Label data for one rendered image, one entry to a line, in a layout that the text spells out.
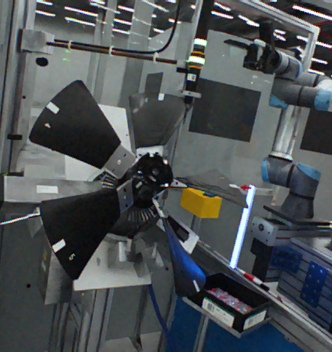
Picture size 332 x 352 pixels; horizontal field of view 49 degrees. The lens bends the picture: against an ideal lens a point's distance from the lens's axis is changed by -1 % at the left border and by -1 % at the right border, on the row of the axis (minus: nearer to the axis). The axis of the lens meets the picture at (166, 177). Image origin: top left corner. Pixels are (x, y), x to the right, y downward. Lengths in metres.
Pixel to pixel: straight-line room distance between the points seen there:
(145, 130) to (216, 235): 1.26
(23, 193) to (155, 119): 0.48
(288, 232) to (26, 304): 1.29
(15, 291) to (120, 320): 0.64
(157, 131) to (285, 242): 0.84
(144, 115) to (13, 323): 1.26
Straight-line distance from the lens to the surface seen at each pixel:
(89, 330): 1.40
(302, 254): 1.73
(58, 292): 1.48
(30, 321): 2.08
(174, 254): 1.02
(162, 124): 1.22
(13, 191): 1.08
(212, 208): 1.58
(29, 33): 1.48
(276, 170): 1.78
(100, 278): 1.20
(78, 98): 1.11
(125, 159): 1.10
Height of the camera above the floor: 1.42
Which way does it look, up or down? 11 degrees down
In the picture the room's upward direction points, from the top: 11 degrees clockwise
